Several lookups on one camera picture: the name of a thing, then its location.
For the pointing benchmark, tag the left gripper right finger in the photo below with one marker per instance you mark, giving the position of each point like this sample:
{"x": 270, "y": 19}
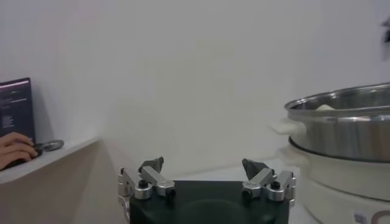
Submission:
{"x": 265, "y": 179}

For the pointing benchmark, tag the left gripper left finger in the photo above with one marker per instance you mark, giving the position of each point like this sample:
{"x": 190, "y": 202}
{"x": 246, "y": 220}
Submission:
{"x": 146, "y": 179}

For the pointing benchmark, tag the white steamed baozi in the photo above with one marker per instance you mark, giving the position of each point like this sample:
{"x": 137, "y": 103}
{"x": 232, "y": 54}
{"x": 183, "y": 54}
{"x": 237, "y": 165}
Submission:
{"x": 324, "y": 107}

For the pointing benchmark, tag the black computer mouse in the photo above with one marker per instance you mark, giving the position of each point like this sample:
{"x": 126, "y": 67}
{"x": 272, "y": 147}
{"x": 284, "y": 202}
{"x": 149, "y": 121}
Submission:
{"x": 37, "y": 151}

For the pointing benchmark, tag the perforated steel steamer basket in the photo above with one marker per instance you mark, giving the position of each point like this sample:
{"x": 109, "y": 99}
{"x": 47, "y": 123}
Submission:
{"x": 350, "y": 137}

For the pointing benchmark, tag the person's bare hand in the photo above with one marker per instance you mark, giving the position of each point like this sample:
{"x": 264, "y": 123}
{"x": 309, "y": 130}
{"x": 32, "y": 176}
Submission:
{"x": 13, "y": 149}

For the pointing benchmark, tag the cream electric cooker pot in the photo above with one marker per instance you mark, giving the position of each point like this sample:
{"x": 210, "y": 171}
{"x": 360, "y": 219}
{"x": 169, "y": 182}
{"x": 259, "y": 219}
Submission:
{"x": 335, "y": 182}

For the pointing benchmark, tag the round grey disc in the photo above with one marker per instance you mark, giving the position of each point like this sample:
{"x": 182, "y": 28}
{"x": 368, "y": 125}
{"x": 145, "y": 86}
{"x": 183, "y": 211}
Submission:
{"x": 51, "y": 145}

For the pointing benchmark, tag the dark laptop with purple screen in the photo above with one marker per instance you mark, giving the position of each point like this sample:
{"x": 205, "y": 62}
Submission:
{"x": 16, "y": 109}

